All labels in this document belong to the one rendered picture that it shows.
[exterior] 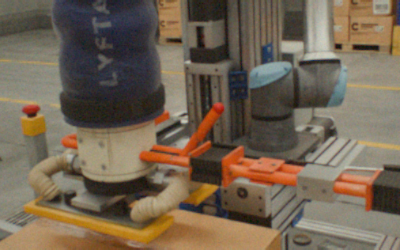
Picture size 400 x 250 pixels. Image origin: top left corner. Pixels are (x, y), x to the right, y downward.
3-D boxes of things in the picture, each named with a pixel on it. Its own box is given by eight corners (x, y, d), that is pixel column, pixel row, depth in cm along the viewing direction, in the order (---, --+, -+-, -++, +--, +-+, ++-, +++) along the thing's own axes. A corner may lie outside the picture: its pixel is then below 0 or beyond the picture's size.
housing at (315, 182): (295, 198, 103) (295, 175, 101) (307, 184, 108) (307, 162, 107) (333, 205, 99) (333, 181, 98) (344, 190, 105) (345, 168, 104)
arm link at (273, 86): (250, 105, 168) (248, 60, 164) (296, 104, 166) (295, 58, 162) (250, 117, 156) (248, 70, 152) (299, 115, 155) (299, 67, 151)
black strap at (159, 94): (38, 115, 120) (35, 96, 118) (108, 89, 138) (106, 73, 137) (123, 126, 108) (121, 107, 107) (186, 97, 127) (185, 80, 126)
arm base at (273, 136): (258, 132, 174) (258, 101, 171) (305, 138, 167) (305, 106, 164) (236, 148, 162) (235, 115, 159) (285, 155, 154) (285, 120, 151)
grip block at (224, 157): (186, 182, 113) (185, 154, 111) (211, 165, 121) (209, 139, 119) (224, 189, 108) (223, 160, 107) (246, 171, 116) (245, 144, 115)
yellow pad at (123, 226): (23, 213, 126) (20, 192, 125) (55, 195, 135) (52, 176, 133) (147, 245, 110) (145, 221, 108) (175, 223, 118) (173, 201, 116)
